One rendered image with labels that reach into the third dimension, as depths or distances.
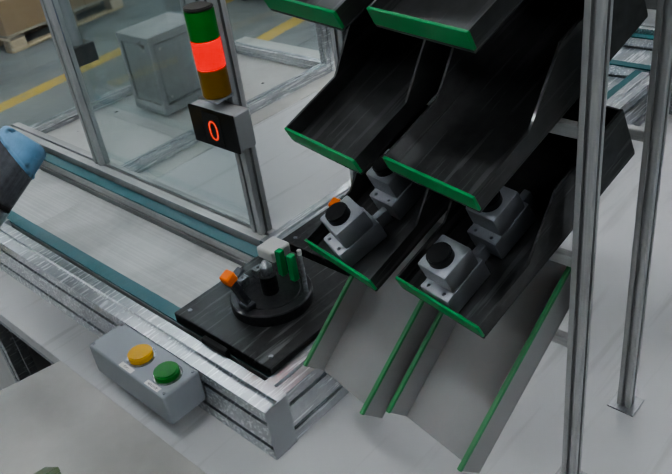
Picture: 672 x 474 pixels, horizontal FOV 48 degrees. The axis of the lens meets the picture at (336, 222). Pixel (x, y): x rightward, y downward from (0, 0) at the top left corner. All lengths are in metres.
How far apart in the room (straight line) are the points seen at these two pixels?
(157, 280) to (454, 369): 0.70
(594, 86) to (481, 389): 0.41
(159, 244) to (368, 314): 0.66
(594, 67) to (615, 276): 0.77
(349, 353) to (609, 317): 0.50
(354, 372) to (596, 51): 0.55
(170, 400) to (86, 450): 0.18
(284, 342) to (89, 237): 0.66
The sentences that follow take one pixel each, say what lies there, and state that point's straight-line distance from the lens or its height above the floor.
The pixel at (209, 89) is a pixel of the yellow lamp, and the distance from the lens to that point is 1.31.
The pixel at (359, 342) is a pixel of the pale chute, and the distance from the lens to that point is 1.07.
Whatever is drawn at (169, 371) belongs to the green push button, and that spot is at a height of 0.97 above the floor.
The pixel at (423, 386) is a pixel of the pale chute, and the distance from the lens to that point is 1.01.
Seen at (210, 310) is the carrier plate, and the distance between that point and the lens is 1.29.
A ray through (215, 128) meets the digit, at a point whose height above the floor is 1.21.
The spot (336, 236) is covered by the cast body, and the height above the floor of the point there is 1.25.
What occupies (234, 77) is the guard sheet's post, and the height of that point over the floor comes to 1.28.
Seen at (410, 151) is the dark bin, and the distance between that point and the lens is 0.82.
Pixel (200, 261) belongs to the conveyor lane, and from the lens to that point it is 1.52.
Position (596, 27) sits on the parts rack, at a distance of 0.74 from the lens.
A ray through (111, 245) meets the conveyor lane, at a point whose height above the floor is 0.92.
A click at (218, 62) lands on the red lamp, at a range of 1.29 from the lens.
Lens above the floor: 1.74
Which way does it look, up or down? 32 degrees down
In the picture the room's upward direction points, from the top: 9 degrees counter-clockwise
